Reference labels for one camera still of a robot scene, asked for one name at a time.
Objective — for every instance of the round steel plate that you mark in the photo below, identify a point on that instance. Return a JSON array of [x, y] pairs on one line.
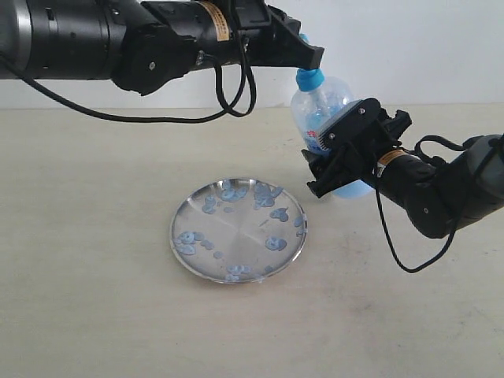
[[238, 231]]

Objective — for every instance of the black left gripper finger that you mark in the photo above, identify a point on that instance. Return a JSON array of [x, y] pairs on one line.
[[299, 53]]

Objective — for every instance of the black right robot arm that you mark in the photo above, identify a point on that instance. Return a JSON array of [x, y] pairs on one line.
[[440, 196]]

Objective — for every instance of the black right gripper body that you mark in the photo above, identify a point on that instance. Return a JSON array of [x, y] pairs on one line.
[[359, 157]]

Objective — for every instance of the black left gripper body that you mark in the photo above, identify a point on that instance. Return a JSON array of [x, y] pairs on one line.
[[270, 37]]

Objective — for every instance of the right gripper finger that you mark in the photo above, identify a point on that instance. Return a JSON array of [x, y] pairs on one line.
[[327, 173], [348, 123]]

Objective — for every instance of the blue pump lotion bottle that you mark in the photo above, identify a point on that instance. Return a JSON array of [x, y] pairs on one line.
[[317, 99]]

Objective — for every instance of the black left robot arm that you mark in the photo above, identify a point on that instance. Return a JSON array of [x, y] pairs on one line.
[[142, 45]]

